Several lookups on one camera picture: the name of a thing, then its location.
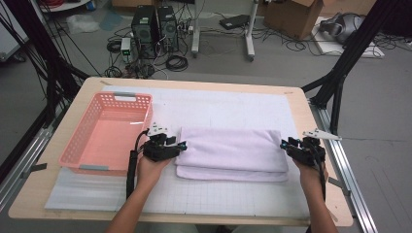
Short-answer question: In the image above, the teal floor sheet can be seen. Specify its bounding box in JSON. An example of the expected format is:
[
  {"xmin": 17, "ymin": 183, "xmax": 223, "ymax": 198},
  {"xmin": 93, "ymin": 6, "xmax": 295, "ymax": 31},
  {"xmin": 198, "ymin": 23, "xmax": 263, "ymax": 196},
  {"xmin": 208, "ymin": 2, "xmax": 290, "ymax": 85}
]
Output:
[{"xmin": 98, "ymin": 9, "xmax": 124, "ymax": 32}]

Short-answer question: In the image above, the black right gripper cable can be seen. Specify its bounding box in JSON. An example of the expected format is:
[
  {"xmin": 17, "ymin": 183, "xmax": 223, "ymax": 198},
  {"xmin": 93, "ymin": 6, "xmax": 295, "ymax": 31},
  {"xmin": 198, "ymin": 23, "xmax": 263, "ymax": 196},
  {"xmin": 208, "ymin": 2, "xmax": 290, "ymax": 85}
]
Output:
[{"xmin": 309, "ymin": 142, "xmax": 327, "ymax": 202}]

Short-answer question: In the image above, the white metal stand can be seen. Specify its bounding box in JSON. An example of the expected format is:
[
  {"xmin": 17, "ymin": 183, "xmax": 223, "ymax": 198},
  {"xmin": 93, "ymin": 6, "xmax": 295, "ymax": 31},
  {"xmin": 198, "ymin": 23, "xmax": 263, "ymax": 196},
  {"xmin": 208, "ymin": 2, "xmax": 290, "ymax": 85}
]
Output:
[{"xmin": 190, "ymin": 0, "xmax": 260, "ymax": 62}]

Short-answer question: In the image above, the pink plastic basket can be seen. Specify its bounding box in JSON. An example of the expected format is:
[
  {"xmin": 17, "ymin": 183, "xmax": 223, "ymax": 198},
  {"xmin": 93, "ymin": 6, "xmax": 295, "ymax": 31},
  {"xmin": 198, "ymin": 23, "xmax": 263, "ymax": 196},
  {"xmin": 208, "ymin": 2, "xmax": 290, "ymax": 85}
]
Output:
[{"xmin": 58, "ymin": 90, "xmax": 154, "ymax": 178}]

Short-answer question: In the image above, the white round table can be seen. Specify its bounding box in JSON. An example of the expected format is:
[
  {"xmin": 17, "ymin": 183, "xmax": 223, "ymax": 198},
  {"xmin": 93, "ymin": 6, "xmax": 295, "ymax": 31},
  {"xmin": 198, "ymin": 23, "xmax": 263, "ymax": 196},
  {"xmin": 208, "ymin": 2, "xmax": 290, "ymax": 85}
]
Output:
[{"xmin": 38, "ymin": 0, "xmax": 91, "ymax": 14}]

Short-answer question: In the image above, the person's left hand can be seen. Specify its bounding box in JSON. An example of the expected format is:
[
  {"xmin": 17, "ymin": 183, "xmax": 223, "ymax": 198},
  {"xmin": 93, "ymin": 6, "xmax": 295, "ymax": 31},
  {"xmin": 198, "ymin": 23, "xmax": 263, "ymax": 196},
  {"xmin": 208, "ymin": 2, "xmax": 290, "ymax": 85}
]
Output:
[{"xmin": 135, "ymin": 156, "xmax": 172, "ymax": 192}]

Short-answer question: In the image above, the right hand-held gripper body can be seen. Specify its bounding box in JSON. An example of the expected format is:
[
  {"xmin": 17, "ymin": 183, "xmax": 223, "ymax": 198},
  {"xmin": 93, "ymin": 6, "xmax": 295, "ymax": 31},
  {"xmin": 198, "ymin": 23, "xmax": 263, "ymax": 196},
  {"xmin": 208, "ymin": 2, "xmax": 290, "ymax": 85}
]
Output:
[{"xmin": 291, "ymin": 128, "xmax": 342, "ymax": 167}]

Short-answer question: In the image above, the tangle of black floor cables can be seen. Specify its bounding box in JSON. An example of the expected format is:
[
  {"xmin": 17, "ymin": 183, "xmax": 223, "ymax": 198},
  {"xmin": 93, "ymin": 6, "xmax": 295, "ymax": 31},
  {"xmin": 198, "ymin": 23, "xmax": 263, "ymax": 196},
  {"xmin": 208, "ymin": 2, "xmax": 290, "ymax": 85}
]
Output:
[{"xmin": 252, "ymin": 27, "xmax": 325, "ymax": 53}]

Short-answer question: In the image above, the white cabinet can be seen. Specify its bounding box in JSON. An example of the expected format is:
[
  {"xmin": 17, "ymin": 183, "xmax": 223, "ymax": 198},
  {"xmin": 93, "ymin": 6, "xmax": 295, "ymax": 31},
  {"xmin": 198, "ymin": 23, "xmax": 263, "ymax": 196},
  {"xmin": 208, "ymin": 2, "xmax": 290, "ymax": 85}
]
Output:
[{"xmin": 0, "ymin": 0, "xmax": 29, "ymax": 62}]

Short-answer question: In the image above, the black flat device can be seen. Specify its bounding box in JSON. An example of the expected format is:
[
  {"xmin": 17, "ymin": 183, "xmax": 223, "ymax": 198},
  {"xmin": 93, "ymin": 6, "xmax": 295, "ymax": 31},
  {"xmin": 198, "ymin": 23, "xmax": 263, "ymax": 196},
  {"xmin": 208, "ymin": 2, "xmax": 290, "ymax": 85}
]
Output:
[{"xmin": 219, "ymin": 14, "xmax": 251, "ymax": 31}]

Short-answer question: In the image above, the lilac butterfly-print towel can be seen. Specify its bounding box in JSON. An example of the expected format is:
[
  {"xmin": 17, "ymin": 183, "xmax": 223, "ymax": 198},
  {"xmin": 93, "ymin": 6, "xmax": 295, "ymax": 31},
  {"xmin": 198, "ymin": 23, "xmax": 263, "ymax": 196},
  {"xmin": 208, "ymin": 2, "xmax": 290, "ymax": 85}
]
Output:
[{"xmin": 174, "ymin": 126, "xmax": 290, "ymax": 183}]

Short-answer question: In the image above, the grey rounded device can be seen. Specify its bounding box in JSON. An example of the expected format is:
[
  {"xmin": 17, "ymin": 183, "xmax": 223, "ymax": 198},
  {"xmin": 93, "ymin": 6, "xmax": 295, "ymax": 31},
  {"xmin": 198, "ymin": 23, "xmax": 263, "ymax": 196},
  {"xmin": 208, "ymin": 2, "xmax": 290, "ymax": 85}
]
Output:
[{"xmin": 319, "ymin": 12, "xmax": 365, "ymax": 45}]

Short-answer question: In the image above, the coiled black cable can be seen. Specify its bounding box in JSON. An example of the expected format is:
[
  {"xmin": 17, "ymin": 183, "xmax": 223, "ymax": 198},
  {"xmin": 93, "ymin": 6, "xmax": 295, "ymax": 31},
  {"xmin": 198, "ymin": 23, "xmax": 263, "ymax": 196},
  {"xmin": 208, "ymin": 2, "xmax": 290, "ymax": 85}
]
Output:
[{"xmin": 165, "ymin": 54, "xmax": 189, "ymax": 73}]

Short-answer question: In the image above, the black metal frame strut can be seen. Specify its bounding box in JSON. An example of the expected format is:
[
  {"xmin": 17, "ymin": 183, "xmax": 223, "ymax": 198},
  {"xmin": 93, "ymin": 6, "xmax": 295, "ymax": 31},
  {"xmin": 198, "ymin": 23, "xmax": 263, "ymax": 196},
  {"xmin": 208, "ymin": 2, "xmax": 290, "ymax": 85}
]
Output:
[
  {"xmin": 3, "ymin": 0, "xmax": 91, "ymax": 129},
  {"xmin": 300, "ymin": 0, "xmax": 406, "ymax": 142}
]

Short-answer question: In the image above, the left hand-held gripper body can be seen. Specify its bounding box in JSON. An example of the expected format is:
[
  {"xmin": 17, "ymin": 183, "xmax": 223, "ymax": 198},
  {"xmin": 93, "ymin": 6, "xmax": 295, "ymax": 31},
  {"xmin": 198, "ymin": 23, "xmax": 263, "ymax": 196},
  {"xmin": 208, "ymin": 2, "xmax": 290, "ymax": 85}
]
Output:
[{"xmin": 142, "ymin": 121, "xmax": 179, "ymax": 163}]

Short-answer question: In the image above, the brown cardboard box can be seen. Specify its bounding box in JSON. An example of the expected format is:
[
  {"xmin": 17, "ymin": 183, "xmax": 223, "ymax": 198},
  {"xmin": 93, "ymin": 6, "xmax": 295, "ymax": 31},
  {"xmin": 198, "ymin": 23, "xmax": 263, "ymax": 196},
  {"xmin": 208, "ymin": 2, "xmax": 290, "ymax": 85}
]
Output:
[{"xmin": 262, "ymin": 0, "xmax": 325, "ymax": 42}]

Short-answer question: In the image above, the small white power box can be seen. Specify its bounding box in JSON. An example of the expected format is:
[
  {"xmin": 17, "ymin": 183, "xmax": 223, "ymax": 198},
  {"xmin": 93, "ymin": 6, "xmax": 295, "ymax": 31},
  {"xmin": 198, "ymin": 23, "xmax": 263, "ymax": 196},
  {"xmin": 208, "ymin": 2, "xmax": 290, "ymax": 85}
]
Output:
[{"xmin": 120, "ymin": 37, "xmax": 132, "ymax": 64}]

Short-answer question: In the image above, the white floor board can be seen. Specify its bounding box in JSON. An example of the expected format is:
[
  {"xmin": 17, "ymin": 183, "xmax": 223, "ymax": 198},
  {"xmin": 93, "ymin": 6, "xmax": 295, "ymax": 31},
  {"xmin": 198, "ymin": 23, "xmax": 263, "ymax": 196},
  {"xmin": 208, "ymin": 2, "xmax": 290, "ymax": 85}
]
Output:
[{"xmin": 310, "ymin": 16, "xmax": 387, "ymax": 59}]

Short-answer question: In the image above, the aluminium rail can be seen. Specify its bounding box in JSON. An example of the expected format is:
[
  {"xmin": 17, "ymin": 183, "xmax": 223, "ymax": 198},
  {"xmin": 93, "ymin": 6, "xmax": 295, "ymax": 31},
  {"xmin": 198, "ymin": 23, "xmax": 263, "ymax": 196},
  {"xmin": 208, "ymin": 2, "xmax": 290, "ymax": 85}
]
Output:
[
  {"xmin": 0, "ymin": 106, "xmax": 66, "ymax": 213},
  {"xmin": 309, "ymin": 100, "xmax": 379, "ymax": 233}
]

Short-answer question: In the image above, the large black computer tower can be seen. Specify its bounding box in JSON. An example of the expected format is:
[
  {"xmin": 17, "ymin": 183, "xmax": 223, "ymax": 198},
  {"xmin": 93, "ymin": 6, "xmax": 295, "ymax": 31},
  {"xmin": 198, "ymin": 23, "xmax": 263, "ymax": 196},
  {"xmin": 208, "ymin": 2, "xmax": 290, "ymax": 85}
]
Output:
[{"xmin": 130, "ymin": 4, "xmax": 159, "ymax": 61}]

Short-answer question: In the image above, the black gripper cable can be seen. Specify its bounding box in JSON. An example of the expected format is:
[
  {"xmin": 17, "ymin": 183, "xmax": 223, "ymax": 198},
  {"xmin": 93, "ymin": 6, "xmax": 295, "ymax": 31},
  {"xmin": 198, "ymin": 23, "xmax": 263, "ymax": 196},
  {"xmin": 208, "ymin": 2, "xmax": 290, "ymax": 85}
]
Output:
[
  {"xmin": 125, "ymin": 129, "xmax": 150, "ymax": 199},
  {"xmin": 309, "ymin": 142, "xmax": 327, "ymax": 202}
]

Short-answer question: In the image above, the grey table bracket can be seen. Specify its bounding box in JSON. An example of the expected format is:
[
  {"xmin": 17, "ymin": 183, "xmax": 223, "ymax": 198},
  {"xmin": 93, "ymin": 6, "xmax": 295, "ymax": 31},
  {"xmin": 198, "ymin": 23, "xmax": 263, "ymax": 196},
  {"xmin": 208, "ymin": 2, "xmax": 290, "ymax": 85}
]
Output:
[
  {"xmin": 327, "ymin": 176, "xmax": 352, "ymax": 197},
  {"xmin": 20, "ymin": 162, "xmax": 49, "ymax": 180}
]

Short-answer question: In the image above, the clear plastic bag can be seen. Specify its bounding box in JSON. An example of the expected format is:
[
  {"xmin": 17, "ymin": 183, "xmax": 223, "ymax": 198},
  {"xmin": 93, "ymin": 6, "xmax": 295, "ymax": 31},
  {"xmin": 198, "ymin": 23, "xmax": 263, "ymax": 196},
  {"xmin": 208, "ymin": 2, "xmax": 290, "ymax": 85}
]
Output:
[{"xmin": 66, "ymin": 13, "xmax": 101, "ymax": 35}]

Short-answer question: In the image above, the slim black computer tower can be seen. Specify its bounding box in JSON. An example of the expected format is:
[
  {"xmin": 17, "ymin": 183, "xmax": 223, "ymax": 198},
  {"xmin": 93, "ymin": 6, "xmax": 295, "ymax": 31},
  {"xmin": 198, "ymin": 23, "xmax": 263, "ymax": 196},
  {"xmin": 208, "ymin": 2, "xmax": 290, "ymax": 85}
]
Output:
[{"xmin": 156, "ymin": 5, "xmax": 180, "ymax": 54}]

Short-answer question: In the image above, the person's right hand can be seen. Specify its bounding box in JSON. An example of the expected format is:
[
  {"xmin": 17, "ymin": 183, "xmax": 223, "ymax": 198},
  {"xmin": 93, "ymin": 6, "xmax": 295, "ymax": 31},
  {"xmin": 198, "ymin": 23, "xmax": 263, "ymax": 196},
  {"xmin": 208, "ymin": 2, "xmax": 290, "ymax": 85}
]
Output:
[{"xmin": 292, "ymin": 158, "xmax": 328, "ymax": 195}]

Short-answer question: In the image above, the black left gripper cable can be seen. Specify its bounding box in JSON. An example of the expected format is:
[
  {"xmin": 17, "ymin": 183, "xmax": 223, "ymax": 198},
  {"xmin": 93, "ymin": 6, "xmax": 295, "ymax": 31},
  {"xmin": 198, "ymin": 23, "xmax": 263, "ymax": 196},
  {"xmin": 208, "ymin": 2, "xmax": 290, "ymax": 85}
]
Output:
[{"xmin": 125, "ymin": 129, "xmax": 150, "ymax": 199}]

